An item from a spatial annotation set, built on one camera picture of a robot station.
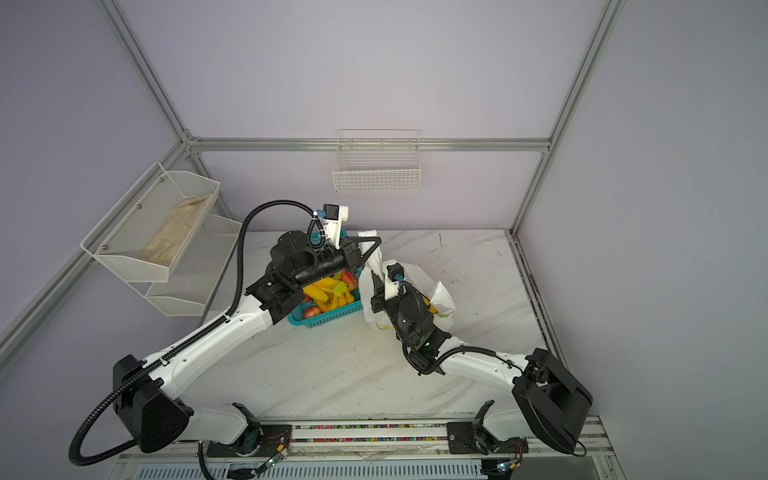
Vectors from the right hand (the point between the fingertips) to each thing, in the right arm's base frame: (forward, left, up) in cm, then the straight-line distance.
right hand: (375, 269), depth 75 cm
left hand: (-1, -2, +11) cm, 11 cm away
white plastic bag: (-12, -14, +5) cm, 19 cm away
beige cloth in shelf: (+4, +55, +4) cm, 55 cm away
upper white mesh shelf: (+6, +59, +7) cm, 60 cm away
